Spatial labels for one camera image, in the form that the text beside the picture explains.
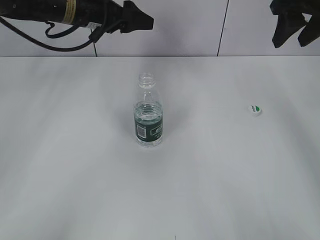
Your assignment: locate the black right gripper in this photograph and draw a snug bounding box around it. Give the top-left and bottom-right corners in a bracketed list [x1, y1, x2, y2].
[269, 0, 320, 48]

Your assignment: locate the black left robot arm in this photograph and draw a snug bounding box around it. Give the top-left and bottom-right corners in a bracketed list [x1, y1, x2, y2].
[0, 0, 154, 34]

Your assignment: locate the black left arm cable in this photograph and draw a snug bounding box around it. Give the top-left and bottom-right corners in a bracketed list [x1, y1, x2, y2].
[0, 14, 106, 52]

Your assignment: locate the white green bottle cap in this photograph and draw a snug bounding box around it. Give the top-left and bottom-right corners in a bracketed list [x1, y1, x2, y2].
[247, 104, 262, 117]

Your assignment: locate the clear water bottle green label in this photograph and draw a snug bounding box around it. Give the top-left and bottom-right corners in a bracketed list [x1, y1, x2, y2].
[133, 73, 163, 148]

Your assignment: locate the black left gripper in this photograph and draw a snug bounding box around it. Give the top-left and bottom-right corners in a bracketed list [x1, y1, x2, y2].
[73, 0, 154, 33]

